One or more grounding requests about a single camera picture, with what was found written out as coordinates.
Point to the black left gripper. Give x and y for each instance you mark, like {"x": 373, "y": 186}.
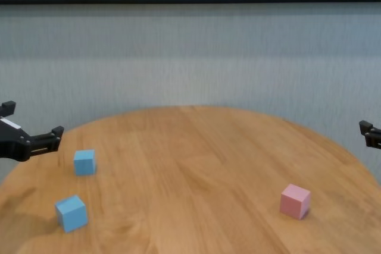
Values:
{"x": 13, "y": 144}

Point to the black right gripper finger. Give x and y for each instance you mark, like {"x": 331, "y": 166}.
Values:
{"x": 370, "y": 136}

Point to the blue wooden cube block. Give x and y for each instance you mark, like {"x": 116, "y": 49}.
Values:
{"x": 84, "y": 163}
{"x": 73, "y": 215}

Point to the pink wooden cube block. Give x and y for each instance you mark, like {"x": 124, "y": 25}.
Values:
{"x": 293, "y": 202}

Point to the black wall rail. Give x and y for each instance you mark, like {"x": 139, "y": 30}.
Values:
{"x": 190, "y": 0}

